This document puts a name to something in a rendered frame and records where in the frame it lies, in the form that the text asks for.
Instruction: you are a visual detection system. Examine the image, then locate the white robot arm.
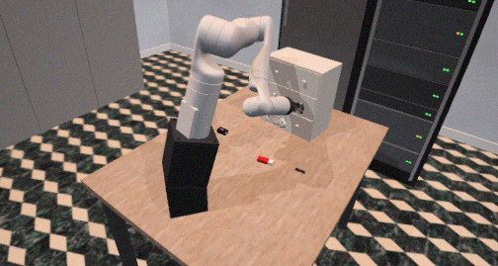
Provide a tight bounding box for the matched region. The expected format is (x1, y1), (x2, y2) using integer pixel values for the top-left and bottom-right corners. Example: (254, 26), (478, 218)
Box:
(176, 15), (291, 139)

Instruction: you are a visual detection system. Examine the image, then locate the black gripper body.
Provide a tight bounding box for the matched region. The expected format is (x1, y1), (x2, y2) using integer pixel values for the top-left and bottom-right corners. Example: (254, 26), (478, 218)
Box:
(286, 97), (297, 115)

